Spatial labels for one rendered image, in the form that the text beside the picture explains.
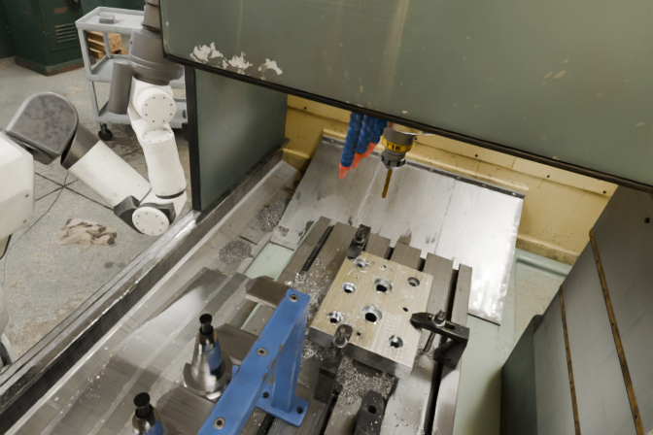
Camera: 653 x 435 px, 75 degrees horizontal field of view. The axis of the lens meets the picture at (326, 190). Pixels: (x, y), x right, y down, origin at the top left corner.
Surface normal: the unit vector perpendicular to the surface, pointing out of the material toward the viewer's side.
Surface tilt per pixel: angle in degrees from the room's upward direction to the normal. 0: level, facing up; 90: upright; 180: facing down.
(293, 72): 90
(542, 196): 90
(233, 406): 0
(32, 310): 0
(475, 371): 0
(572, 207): 90
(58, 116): 54
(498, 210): 24
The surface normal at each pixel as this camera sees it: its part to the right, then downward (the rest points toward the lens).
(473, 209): -0.03, -0.55
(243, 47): -0.36, 0.49
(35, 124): 0.66, -0.11
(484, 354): 0.13, -0.82
